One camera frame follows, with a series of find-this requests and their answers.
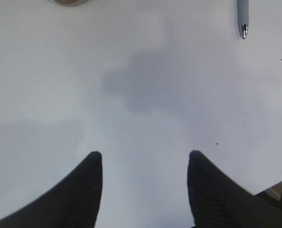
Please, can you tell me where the brown Nescafe coffee bottle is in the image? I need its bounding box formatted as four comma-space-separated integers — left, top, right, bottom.
53, 0, 88, 7

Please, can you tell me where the blue grey pen left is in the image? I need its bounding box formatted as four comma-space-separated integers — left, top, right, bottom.
237, 0, 249, 39

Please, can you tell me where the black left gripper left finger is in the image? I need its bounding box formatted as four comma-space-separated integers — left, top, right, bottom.
0, 152, 103, 228

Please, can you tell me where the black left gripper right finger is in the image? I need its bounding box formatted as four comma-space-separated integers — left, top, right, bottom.
187, 151, 282, 228

